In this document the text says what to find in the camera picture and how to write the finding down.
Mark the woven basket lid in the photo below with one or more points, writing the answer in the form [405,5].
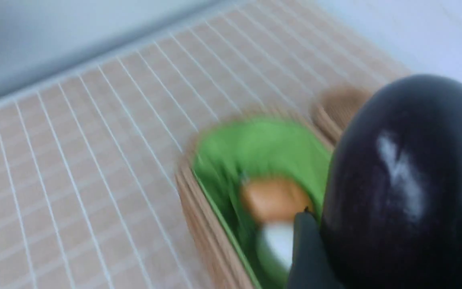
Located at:
[334,107]

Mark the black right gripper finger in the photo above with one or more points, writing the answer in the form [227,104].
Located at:
[310,268]

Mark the orange round vegetable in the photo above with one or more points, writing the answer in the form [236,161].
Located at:
[274,199]

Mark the purple eggplant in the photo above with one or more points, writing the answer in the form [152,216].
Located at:
[392,214]

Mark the beige checked tablecloth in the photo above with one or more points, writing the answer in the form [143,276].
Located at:
[94,188]

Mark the woven wicker basket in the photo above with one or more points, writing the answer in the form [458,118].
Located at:
[259,142]

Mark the white radish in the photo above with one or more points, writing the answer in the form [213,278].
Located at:
[278,240]

